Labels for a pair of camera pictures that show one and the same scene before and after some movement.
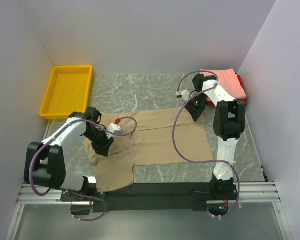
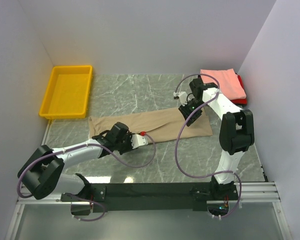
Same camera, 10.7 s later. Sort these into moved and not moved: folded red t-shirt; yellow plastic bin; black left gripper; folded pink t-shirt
Moved: black left gripper
Not moved: folded pink t-shirt; yellow plastic bin; folded red t-shirt
